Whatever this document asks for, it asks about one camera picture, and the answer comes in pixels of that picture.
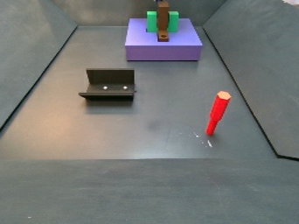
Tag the black angled bracket holder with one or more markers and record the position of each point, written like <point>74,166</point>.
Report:
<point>109,83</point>

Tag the green block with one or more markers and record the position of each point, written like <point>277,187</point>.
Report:
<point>152,21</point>

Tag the purple block board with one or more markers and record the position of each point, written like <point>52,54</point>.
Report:
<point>142,47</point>

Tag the red hexagonal peg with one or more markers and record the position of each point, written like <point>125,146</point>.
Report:
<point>217,110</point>

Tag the brown slotted block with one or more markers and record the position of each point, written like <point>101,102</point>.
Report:
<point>162,7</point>

